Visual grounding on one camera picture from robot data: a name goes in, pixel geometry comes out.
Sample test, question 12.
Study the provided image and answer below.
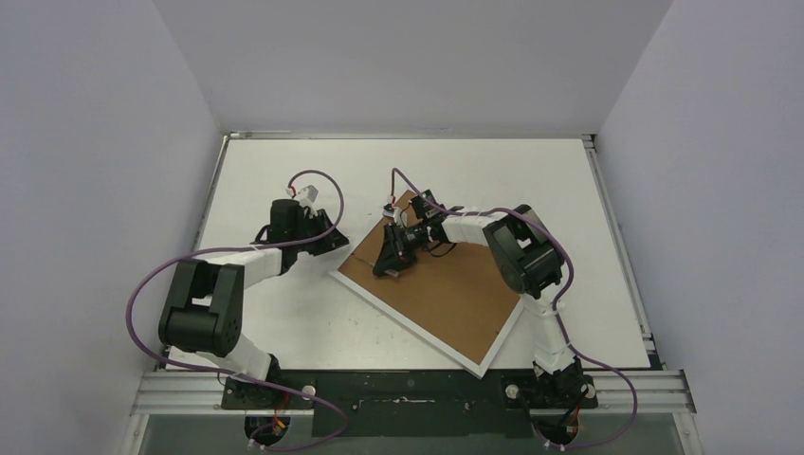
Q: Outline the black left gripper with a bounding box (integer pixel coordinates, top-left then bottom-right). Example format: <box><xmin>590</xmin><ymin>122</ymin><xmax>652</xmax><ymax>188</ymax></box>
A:
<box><xmin>292</xmin><ymin>209</ymin><xmax>349</xmax><ymax>257</ymax></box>

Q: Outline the white picture frame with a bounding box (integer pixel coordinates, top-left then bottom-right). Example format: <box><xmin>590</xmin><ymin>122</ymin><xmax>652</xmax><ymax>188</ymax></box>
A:
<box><xmin>331</xmin><ymin>217</ymin><xmax>522</xmax><ymax>378</ymax></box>

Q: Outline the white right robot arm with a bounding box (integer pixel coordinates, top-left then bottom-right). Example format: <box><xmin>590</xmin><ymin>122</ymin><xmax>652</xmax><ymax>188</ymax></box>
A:
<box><xmin>372</xmin><ymin>190</ymin><xmax>578</xmax><ymax>407</ymax></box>

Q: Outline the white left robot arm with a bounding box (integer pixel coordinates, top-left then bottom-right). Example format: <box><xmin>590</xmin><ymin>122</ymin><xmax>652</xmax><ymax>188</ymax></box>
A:
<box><xmin>157</xmin><ymin>199</ymin><xmax>349</xmax><ymax>409</ymax></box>

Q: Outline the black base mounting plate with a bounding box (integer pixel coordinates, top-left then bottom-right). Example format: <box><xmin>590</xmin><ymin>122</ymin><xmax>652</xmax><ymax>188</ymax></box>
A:
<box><xmin>220</xmin><ymin>370</ymin><xmax>598</xmax><ymax>438</ymax></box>

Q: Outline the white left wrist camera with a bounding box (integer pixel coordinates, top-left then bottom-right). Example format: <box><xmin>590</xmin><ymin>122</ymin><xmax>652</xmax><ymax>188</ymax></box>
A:
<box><xmin>286</xmin><ymin>185</ymin><xmax>319</xmax><ymax>207</ymax></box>

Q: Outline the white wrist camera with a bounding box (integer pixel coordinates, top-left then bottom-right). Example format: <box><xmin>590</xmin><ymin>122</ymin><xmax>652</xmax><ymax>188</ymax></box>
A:
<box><xmin>286</xmin><ymin>185</ymin><xmax>319</xmax><ymax>207</ymax></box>
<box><xmin>382</xmin><ymin>203</ymin><xmax>408</xmax><ymax>228</ymax></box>

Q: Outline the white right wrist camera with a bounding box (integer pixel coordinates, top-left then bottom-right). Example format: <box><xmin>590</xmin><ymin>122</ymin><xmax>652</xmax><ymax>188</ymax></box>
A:
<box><xmin>382</xmin><ymin>203</ymin><xmax>408</xmax><ymax>228</ymax></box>

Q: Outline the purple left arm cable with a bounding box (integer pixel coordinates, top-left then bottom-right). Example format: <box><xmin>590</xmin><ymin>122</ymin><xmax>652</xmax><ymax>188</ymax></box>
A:
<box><xmin>125</xmin><ymin>169</ymin><xmax>351</xmax><ymax>455</ymax></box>

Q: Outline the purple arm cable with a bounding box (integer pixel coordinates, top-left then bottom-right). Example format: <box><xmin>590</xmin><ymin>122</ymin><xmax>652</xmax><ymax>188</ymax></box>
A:
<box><xmin>125</xmin><ymin>169</ymin><xmax>351</xmax><ymax>455</ymax></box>
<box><xmin>380</xmin><ymin>167</ymin><xmax>641</xmax><ymax>452</ymax></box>

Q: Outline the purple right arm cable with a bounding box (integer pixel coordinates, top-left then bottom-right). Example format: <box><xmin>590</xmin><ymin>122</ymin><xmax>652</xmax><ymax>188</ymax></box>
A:
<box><xmin>380</xmin><ymin>167</ymin><xmax>641</xmax><ymax>452</ymax></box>

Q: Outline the aluminium table front rail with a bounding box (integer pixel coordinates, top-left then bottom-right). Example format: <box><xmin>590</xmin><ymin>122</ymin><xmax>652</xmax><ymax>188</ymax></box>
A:
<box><xmin>132</xmin><ymin>371</ymin><xmax>697</xmax><ymax>415</ymax></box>

